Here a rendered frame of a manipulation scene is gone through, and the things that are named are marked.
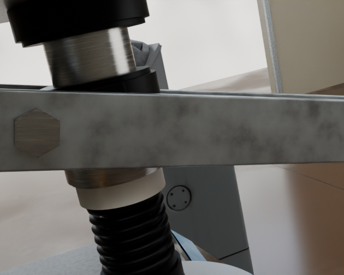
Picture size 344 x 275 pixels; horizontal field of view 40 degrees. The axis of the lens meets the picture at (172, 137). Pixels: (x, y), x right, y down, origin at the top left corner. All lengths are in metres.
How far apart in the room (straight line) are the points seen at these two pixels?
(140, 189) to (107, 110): 0.07
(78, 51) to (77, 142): 0.07
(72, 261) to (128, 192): 0.32
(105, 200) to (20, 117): 0.10
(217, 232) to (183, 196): 0.17
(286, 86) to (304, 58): 0.44
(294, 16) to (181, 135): 6.09
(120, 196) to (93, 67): 0.09
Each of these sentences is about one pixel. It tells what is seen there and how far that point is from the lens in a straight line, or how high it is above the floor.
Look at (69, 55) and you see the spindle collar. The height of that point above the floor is 1.13.
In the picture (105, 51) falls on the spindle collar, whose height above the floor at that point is 1.13.
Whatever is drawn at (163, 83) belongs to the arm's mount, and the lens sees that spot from 1.43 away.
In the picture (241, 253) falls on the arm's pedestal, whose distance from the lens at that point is 1.55.
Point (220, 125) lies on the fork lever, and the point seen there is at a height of 1.06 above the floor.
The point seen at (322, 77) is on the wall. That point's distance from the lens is 6.64.
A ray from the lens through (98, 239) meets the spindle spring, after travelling 0.38.
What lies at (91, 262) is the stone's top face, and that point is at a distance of 0.64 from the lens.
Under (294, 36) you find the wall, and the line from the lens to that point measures 6.37.
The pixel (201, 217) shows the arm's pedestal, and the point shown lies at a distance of 1.45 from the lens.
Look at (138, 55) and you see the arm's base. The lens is 1.43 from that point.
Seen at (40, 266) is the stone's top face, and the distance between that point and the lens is 0.67.
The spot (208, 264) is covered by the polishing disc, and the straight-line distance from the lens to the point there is 0.50.
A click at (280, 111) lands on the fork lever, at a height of 1.06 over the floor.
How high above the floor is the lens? 1.13
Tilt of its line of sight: 12 degrees down
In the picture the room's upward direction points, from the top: 12 degrees counter-clockwise
